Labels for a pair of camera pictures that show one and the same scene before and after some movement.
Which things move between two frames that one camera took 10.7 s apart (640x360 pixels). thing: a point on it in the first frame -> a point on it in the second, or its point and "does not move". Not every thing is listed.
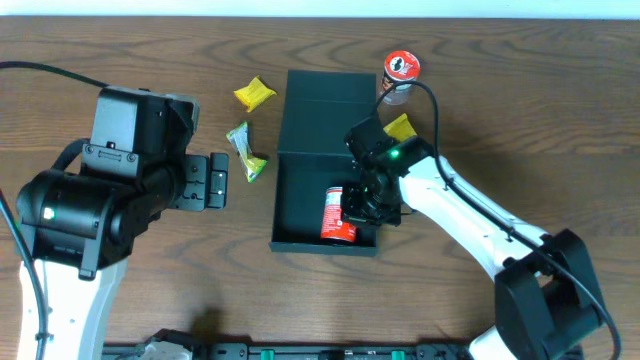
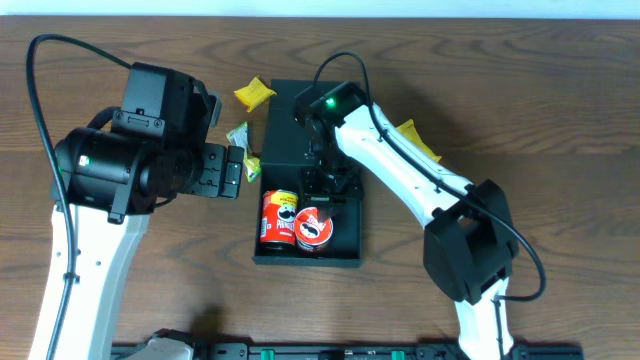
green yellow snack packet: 252,164 does not move
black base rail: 232,350 does not move
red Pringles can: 332,226 -> 278,219
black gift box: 320,110 -> 283,150
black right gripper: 370,211 -> 332,183
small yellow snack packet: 254,94 does not move
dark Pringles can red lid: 402,65 -> 312,234
